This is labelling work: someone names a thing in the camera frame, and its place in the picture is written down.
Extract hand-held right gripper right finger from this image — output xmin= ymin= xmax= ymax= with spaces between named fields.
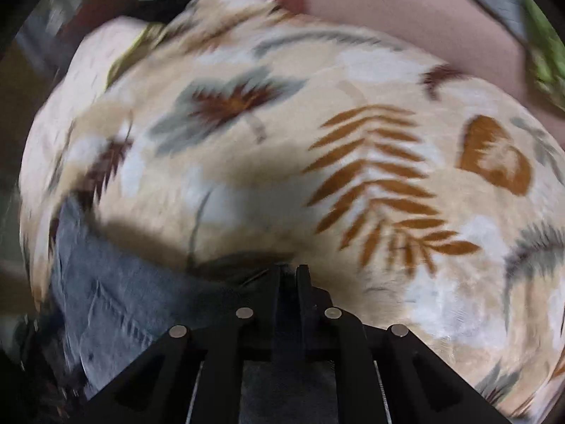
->
xmin=296 ymin=264 xmax=509 ymax=424

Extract green printed cloth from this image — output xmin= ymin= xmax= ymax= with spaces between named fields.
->
xmin=520 ymin=0 xmax=565 ymax=113

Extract beige leaf print blanket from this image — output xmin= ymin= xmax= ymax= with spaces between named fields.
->
xmin=20 ymin=0 xmax=565 ymax=424

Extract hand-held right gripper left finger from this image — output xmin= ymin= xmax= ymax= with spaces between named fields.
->
xmin=71 ymin=264 xmax=284 ymax=424

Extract blue denim pants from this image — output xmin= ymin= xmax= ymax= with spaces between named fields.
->
xmin=46 ymin=194 xmax=338 ymax=424

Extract white quilt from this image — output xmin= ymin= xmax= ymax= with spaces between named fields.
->
xmin=55 ymin=15 xmax=166 ymax=113

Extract pink bed sheet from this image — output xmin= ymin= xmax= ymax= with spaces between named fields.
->
xmin=278 ymin=0 xmax=565 ymax=142

